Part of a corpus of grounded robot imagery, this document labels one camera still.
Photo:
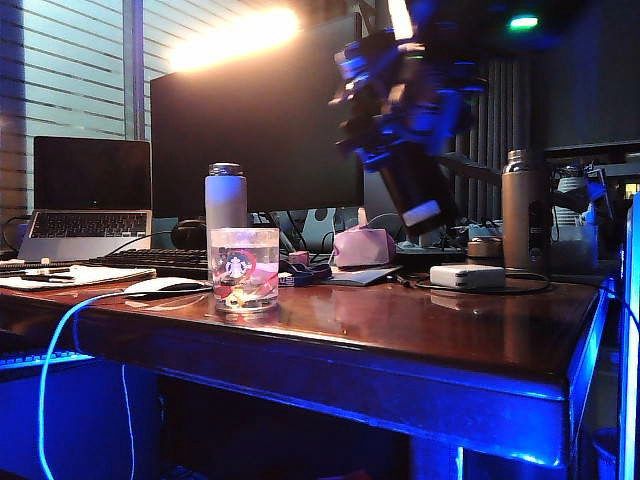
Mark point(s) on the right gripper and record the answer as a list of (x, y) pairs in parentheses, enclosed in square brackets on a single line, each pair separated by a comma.
[(415, 115)]

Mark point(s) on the white computer mouse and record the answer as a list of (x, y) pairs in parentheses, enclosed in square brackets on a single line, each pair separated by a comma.
[(160, 286)]

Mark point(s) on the badge card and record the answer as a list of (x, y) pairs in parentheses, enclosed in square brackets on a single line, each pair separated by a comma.
[(285, 279)]

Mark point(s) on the printed clear glass cup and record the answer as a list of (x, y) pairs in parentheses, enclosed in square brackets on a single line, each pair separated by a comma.
[(245, 280)]

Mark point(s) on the translucent white container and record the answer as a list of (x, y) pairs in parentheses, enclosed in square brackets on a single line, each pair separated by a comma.
[(575, 250)]

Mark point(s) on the white notepad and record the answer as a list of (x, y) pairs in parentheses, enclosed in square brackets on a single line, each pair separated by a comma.
[(100, 276)]

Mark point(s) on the black keyboard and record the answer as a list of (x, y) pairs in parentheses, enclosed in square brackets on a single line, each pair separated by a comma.
[(150, 259)]

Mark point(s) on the white power adapter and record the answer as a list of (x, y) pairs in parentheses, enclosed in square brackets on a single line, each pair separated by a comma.
[(467, 277)]

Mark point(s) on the bright bar lamp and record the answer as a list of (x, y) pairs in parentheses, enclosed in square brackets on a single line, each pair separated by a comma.
[(235, 37)]

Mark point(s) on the dark pen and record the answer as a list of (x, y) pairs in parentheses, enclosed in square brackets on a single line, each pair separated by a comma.
[(47, 277)]

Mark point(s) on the small metal canister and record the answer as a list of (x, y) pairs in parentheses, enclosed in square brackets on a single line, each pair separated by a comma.
[(485, 250)]

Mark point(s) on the silver laptop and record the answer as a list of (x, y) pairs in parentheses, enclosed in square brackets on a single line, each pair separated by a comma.
[(90, 175)]

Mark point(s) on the white marker pen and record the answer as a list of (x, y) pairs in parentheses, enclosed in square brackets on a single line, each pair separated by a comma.
[(47, 270)]

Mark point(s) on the brown metal thermos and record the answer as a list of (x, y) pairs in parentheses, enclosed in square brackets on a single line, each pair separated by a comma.
[(525, 215)]

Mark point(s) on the small pink cube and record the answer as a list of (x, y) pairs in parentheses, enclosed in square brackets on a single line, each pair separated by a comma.
[(299, 257)]

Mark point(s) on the black pen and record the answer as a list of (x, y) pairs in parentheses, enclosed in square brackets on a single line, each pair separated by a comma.
[(406, 281)]

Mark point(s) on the black monitor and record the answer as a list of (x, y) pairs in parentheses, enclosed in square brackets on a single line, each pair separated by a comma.
[(260, 140)]

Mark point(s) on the black thermos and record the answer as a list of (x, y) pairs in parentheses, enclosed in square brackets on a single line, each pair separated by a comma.
[(415, 195)]

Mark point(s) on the white thermos bottle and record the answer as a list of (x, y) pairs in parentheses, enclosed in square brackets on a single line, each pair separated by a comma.
[(225, 200)]

